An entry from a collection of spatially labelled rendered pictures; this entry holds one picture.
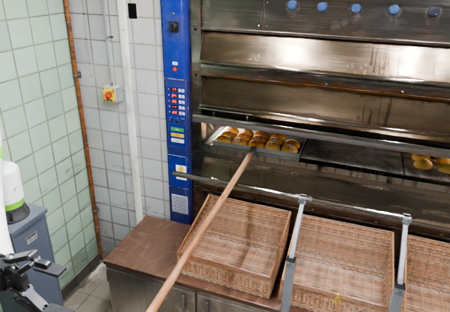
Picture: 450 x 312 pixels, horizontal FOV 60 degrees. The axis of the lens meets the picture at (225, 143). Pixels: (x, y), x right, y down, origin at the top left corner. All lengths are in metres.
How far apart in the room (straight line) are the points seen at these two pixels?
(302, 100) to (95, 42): 1.33
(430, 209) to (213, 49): 1.49
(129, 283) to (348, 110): 1.63
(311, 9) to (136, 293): 1.91
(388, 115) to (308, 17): 0.65
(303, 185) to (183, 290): 0.93
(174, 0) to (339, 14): 0.88
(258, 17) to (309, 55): 0.34
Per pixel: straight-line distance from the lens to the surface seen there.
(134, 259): 2.54
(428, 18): 2.12
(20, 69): 2.48
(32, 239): 1.97
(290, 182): 2.41
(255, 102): 2.25
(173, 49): 2.34
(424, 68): 2.14
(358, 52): 2.13
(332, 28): 2.12
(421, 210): 2.43
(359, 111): 2.18
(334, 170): 2.32
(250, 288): 2.26
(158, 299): 1.42
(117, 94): 2.59
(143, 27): 2.44
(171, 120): 2.46
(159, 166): 2.69
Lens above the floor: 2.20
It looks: 24 degrees down
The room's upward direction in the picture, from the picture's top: 1 degrees clockwise
